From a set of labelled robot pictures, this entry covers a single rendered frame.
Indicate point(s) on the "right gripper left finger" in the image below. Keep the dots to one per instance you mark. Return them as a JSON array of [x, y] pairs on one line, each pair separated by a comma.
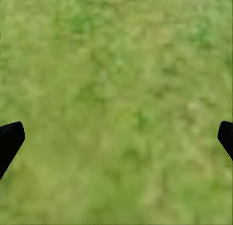
[[12, 137]]

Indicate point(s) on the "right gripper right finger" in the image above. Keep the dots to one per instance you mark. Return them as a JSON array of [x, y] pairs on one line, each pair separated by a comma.
[[225, 136]]

